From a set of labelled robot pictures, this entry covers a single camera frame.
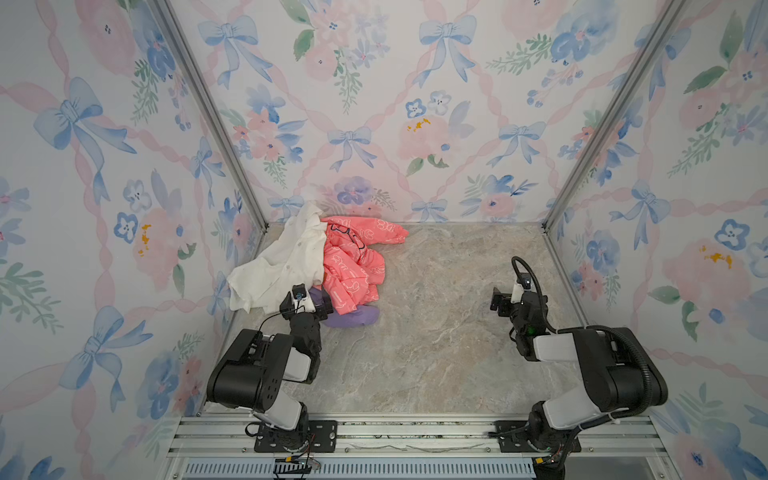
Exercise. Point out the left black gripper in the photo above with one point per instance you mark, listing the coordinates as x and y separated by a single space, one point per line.
301 302

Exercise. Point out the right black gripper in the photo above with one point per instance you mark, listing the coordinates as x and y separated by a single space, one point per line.
507 301

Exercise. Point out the purple cloth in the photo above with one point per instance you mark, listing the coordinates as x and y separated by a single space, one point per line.
364 315

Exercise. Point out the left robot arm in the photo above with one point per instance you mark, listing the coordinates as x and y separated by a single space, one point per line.
251 372

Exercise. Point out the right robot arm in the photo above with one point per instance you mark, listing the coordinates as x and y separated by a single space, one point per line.
618 380

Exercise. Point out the white cloth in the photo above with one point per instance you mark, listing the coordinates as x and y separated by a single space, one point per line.
295 258

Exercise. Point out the pink patterned cloth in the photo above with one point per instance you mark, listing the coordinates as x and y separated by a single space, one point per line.
353 270

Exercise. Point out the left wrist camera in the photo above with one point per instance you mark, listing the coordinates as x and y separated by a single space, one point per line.
299 296

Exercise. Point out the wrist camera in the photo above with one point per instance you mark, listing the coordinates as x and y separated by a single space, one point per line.
299 296
523 284

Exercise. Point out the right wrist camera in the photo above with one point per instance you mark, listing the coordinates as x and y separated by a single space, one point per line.
523 284

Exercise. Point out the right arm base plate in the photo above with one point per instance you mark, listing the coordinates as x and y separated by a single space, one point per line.
517 436

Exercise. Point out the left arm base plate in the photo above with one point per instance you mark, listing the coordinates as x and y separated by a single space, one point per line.
313 436

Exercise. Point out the aluminium rail frame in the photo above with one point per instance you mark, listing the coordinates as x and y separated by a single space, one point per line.
219 445

